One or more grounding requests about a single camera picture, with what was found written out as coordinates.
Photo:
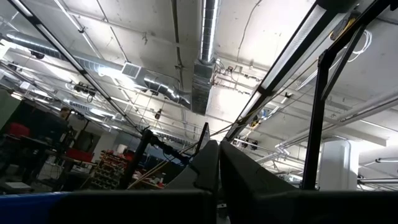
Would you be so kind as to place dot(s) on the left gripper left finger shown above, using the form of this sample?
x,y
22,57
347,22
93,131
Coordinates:
x,y
186,202

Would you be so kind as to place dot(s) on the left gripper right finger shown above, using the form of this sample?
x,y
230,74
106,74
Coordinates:
x,y
264,202

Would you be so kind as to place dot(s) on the blue plastic bin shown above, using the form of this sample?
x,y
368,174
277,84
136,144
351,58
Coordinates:
x,y
25,208

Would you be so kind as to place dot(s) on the black round pole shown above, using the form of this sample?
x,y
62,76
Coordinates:
x,y
136,161

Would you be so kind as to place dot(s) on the small parts drawer rack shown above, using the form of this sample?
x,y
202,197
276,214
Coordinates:
x,y
109,171

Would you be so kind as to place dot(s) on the red storage box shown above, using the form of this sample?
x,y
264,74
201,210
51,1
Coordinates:
x,y
79,155

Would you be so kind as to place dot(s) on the white ceiling air vent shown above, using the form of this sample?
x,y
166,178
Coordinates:
x,y
130,70

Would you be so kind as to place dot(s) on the person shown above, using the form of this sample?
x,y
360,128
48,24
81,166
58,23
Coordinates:
x,y
64,112

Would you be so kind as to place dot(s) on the black ceiling device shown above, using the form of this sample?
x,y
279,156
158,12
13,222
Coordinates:
x,y
84,88

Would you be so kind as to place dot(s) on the overhead LED light bar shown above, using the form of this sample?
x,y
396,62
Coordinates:
x,y
292,46
77,65

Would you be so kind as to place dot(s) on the red background object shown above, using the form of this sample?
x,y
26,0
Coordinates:
x,y
18,130

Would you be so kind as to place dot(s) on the black aluminium rig frame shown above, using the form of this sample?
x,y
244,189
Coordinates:
x,y
312,140

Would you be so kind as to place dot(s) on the rectangular metal ceiling duct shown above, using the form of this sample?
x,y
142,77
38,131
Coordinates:
x,y
202,90

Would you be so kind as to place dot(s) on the spiral silver ceiling duct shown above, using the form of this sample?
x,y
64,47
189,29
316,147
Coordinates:
x,y
93,63

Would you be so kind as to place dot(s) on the round silver ceiling duct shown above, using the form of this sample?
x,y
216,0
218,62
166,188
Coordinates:
x,y
209,31

